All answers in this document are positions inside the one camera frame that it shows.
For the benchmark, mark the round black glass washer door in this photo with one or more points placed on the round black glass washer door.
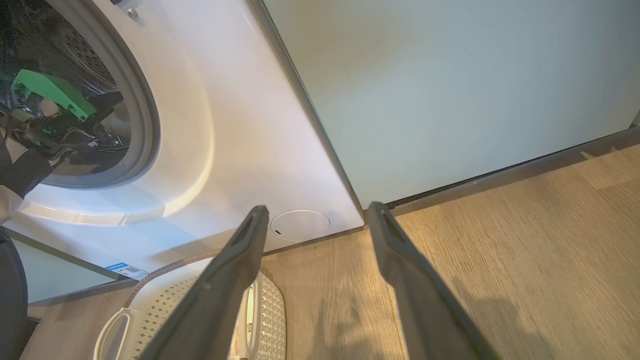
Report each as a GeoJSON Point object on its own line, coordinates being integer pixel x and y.
{"type": "Point", "coordinates": [10, 300]}

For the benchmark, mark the round white drain filter cover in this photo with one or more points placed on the round white drain filter cover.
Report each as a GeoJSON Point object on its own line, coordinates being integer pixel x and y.
{"type": "Point", "coordinates": [300, 225]}

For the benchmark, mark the pale green cabinet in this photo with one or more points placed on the pale green cabinet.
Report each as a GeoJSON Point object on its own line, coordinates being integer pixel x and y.
{"type": "Point", "coordinates": [55, 272]}
{"type": "Point", "coordinates": [450, 85]}

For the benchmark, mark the cream perforated laundry basket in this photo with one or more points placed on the cream perforated laundry basket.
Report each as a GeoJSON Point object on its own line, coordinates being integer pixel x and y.
{"type": "Point", "coordinates": [160, 305]}

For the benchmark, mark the blue energy label sticker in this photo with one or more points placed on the blue energy label sticker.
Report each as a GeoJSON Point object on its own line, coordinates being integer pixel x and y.
{"type": "Point", "coordinates": [127, 270]}

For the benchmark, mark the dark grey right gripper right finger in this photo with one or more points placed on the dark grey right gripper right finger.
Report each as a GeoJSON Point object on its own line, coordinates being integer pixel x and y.
{"type": "Point", "coordinates": [430, 310]}

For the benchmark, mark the white front-load washing machine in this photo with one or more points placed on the white front-load washing machine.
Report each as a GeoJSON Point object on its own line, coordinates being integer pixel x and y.
{"type": "Point", "coordinates": [240, 125]}

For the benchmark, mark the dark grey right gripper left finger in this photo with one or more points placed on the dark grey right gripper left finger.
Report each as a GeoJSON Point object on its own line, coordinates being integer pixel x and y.
{"type": "Point", "coordinates": [215, 300]}

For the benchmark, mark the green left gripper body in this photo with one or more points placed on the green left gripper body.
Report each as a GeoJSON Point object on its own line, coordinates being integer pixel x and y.
{"type": "Point", "coordinates": [50, 87]}

